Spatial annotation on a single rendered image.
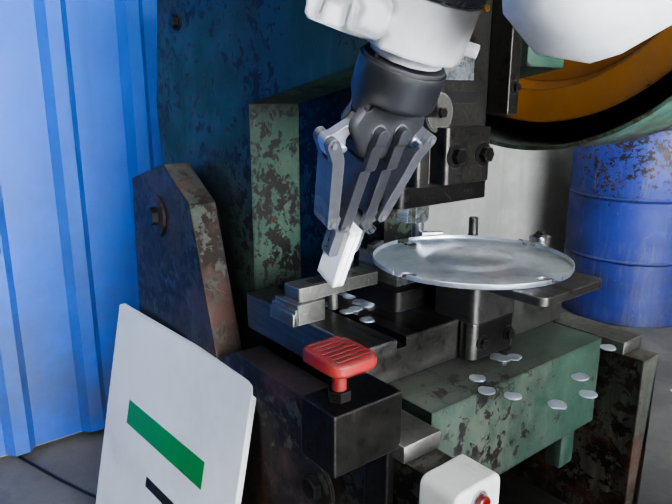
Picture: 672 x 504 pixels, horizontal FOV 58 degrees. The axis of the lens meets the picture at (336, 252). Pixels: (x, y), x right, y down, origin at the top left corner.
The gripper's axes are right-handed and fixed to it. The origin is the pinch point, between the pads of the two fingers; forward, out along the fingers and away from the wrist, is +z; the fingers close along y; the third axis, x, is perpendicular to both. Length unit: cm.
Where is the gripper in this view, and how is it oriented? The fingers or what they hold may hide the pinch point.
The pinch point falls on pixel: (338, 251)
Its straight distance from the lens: 61.4
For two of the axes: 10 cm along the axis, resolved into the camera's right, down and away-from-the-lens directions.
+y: 7.9, -1.4, 5.9
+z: -2.7, 7.9, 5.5
